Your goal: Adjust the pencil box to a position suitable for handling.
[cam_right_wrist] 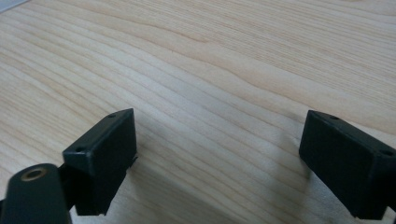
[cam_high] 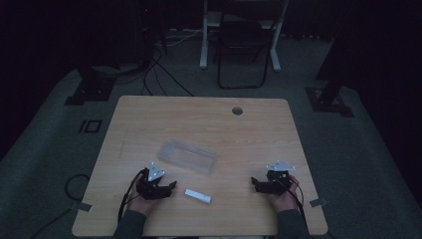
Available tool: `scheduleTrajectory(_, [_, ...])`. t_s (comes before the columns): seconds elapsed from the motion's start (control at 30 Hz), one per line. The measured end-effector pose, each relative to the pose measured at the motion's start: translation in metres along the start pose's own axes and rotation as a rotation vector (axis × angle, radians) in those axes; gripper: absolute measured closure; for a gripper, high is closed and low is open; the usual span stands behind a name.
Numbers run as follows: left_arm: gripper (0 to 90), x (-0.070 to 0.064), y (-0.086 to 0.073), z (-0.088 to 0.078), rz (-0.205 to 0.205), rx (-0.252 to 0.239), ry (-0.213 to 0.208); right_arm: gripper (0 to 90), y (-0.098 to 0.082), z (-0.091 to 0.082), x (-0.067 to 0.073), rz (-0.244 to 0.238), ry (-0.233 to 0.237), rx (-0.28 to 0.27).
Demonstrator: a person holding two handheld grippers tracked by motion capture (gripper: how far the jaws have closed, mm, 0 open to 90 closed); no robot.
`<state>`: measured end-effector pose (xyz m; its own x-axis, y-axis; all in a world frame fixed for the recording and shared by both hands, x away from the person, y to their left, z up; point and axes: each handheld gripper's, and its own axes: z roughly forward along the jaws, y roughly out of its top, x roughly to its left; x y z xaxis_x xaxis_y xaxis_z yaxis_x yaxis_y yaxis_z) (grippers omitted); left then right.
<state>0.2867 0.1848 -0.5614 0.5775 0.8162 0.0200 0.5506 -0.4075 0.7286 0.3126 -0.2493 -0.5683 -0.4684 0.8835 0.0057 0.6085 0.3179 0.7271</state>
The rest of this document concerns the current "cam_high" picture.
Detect small white block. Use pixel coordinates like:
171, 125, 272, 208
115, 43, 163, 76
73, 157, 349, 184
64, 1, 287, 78
184, 188, 213, 204

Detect person's right hand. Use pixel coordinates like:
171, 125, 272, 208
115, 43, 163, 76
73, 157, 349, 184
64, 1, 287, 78
270, 174, 301, 213

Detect clear plastic box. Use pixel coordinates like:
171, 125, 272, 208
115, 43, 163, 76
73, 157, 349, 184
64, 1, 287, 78
156, 139, 219, 175

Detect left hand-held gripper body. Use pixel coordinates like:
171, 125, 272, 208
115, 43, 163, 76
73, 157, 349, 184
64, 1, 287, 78
135, 161, 173, 201

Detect black folding chair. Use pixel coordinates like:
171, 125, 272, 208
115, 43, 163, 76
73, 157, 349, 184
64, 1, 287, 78
216, 11, 273, 91

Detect white floor cable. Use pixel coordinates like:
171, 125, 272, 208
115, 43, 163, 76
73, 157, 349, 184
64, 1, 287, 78
154, 29, 204, 48

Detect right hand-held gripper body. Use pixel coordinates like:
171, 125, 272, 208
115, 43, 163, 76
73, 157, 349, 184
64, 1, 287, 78
259, 159, 297, 196

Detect black floor cables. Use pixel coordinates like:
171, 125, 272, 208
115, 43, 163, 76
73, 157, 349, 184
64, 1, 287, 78
140, 48, 195, 98

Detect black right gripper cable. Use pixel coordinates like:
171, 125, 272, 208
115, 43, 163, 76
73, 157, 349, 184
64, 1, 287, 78
275, 177, 309, 222

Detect grey tape strip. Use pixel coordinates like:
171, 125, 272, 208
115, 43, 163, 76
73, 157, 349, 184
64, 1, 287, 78
70, 201, 94, 213
309, 197, 328, 208

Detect black floor cable loop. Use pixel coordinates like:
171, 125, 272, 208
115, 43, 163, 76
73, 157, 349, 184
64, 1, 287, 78
29, 173, 92, 239

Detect person's left hand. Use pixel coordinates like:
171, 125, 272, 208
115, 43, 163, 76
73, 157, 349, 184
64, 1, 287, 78
126, 185, 157, 217

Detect black stand with base plate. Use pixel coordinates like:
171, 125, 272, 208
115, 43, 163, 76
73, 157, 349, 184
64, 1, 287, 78
304, 36, 355, 119
64, 64, 117, 107

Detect white desk frame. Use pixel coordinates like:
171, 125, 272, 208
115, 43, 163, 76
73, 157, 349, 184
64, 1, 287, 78
199, 0, 290, 73

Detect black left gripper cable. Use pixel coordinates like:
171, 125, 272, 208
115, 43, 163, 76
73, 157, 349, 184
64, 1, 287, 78
116, 167, 148, 224

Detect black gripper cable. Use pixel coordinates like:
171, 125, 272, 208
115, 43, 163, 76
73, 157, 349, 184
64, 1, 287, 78
116, 167, 148, 224
275, 177, 309, 222

